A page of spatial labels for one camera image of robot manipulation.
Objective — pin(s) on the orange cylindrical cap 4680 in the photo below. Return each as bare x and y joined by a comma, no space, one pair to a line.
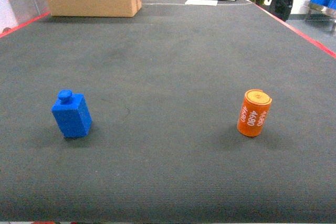
254,111

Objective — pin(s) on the blue block part with knob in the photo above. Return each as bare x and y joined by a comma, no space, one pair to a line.
72,114

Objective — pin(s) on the blue bin on distant shelf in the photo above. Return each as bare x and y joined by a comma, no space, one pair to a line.
327,3

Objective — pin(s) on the dark conveyor belt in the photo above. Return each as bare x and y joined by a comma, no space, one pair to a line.
164,90

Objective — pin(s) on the white sheet on floor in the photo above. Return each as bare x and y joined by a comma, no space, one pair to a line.
202,2

